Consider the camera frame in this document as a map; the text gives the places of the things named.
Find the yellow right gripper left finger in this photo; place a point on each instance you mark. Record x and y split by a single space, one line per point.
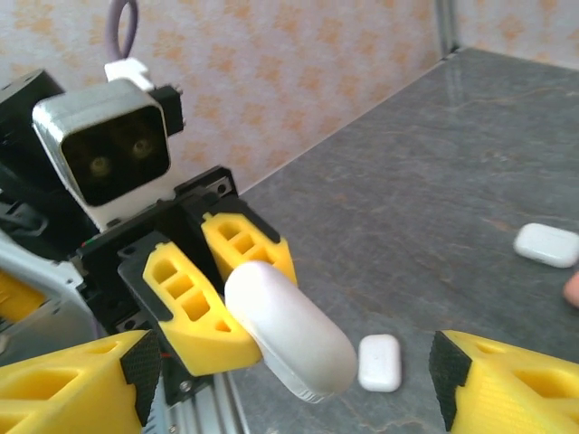
59 389

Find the yellow plastic object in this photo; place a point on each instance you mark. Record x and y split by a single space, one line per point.
16 296

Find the aluminium mounting rail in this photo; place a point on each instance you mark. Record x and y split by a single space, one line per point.
203 411

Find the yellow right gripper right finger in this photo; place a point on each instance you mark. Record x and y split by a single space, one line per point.
520 398

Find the white earbuds charging case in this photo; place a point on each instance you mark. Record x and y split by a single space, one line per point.
546 245
379 361
294 325

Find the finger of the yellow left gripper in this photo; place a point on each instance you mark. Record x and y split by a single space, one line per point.
271 248
212 348

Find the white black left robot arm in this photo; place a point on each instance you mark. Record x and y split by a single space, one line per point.
22 135

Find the aluminium frame post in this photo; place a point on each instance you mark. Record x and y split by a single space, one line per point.
448 25

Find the pink earbuds charging case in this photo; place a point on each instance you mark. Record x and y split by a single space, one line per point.
573 291

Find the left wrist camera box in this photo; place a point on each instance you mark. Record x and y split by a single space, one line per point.
68 113

